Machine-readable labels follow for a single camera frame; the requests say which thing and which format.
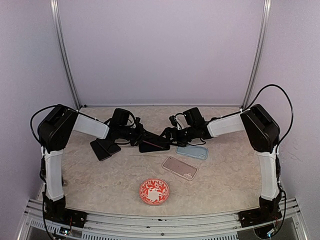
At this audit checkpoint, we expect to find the front aluminium rail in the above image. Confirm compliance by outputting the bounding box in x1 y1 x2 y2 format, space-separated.
17 198 310 240

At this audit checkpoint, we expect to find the black phone middle of stack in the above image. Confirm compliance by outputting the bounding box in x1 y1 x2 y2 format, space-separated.
98 139 121 155

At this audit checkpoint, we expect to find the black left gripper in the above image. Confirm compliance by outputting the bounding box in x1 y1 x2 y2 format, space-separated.
119 122 154 147

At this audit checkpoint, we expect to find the red white patterned bowl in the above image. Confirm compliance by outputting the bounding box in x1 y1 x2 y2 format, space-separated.
138 178 170 206

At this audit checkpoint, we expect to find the right aluminium frame post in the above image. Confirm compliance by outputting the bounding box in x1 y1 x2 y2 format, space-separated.
241 0 272 109

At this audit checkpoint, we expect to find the dark green cup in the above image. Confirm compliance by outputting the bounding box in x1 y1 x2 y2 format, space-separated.
61 178 68 187

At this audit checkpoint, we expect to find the black phone bottom of stack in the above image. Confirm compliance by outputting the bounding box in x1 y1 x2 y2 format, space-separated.
90 140 112 162

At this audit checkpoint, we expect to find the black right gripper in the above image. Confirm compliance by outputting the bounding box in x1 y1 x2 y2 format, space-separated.
157 125 196 147

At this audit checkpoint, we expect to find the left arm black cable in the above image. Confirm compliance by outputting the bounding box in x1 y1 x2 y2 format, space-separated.
29 104 58 143

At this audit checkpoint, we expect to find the light blue phone case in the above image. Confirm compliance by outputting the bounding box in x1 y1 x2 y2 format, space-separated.
176 145 209 161

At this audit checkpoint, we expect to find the aluminium frame post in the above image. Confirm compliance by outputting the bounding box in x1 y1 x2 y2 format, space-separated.
241 0 272 109
50 0 82 110

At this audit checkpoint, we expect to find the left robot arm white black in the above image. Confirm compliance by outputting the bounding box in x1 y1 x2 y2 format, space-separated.
33 104 147 223

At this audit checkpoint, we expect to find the black phone of stack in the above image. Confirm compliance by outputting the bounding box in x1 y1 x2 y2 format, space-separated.
90 140 112 162
98 139 121 155

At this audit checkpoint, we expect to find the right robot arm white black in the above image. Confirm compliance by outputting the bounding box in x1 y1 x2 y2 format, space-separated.
161 104 282 222

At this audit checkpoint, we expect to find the clear pink phone case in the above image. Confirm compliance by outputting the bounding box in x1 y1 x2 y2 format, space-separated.
162 156 198 181

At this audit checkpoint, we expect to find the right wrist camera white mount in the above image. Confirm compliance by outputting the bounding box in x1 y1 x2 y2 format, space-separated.
169 115 184 130

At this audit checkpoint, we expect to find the left aluminium frame post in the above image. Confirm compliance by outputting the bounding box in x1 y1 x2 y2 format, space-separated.
50 0 82 110

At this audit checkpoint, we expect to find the black phone case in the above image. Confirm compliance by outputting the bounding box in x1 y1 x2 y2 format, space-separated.
138 136 170 153

